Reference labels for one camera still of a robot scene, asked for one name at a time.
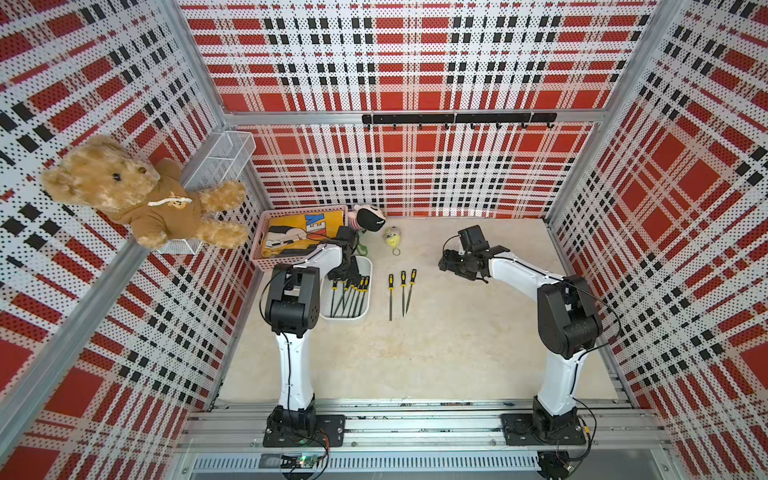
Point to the clear wall-mounted basket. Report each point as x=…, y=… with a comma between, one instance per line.
x=223, y=156

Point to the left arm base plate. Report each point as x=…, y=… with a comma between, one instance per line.
x=295, y=429

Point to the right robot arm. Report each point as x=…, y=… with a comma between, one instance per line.
x=568, y=324

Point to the pink plastic basket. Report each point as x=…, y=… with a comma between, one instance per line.
x=266, y=264

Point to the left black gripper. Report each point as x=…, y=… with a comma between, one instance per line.
x=353, y=270

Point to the brown teddy bear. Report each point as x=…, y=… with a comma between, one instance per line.
x=149, y=198

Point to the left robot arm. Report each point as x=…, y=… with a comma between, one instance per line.
x=292, y=310

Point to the white plastic storage box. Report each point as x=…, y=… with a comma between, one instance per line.
x=346, y=296

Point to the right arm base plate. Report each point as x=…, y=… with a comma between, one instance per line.
x=534, y=429

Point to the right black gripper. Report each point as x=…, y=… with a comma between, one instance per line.
x=448, y=259

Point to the pink black plush toy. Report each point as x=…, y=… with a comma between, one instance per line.
x=366, y=218

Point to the green circuit board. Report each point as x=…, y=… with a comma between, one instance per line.
x=302, y=461

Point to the yellow round keychain toy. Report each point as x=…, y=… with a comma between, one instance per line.
x=392, y=238

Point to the aluminium mounting rail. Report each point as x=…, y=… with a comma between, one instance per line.
x=428, y=438

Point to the yellow printed folded cloth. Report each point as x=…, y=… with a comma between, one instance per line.
x=300, y=234

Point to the black wall hook rail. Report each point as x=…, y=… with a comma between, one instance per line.
x=521, y=118

